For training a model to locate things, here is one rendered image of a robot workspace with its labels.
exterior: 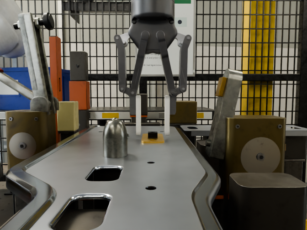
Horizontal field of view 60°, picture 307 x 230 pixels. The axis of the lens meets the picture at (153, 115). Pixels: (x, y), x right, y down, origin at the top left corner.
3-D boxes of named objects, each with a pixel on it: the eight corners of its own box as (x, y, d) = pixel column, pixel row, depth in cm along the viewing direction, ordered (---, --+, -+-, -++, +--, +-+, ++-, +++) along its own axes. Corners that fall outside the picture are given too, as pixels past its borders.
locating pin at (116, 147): (126, 170, 34) (125, 118, 33) (101, 170, 34) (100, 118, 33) (128, 163, 37) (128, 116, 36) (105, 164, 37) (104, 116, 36)
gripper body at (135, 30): (175, 5, 50) (175, 56, 50) (129, 5, 49) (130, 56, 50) (179, -10, 42) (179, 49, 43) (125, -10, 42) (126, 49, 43)
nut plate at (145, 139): (164, 143, 44) (164, 135, 43) (141, 143, 44) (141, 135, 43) (162, 135, 52) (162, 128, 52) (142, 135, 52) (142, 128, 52)
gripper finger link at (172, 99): (168, 86, 48) (185, 86, 48) (168, 113, 48) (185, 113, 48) (169, 85, 46) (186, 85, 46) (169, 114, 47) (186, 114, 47)
